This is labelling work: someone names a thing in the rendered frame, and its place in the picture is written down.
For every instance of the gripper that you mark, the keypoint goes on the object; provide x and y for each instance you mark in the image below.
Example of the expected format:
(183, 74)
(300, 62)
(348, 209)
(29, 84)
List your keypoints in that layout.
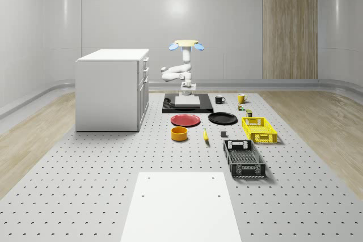
(188, 87)

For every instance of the yellow bowl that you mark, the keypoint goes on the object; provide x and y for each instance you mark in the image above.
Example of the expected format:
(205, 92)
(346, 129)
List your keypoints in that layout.
(179, 135)

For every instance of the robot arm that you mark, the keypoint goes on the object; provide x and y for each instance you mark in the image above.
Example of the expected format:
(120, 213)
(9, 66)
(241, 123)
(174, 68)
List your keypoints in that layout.
(185, 57)

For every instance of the red plate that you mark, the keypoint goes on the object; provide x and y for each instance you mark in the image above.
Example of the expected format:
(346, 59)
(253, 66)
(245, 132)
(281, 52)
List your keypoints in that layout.
(185, 120)

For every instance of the black mug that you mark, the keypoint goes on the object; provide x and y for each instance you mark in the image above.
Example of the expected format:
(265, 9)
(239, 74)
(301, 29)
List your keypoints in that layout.
(219, 100)

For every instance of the black plate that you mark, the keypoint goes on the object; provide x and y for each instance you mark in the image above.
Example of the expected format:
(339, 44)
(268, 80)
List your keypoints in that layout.
(222, 118)

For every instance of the banana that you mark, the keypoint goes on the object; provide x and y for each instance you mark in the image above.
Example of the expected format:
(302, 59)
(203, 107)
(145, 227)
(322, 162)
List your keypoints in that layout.
(205, 135)

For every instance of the yellow mug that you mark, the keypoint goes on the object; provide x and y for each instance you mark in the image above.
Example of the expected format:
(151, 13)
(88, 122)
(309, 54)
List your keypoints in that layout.
(241, 99)

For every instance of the puzzle cube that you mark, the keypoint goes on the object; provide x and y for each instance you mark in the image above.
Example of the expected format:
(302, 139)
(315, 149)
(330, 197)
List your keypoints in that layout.
(241, 108)

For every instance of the grey cube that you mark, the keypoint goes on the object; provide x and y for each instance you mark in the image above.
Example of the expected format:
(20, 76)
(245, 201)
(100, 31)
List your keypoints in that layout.
(224, 134)

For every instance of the flat-sided can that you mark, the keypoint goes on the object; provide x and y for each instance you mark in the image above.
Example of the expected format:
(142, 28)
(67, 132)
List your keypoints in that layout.
(249, 113)

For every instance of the white cabinet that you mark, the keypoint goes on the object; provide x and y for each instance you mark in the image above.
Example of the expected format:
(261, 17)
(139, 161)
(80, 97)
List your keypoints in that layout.
(107, 94)

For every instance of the yellow basket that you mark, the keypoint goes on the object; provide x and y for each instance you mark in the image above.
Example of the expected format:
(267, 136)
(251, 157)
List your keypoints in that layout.
(259, 138)

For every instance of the dark grey basket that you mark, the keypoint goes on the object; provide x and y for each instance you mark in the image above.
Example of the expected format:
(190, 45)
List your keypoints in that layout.
(244, 157)

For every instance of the white board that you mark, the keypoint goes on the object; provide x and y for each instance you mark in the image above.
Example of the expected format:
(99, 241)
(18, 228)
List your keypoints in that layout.
(181, 208)

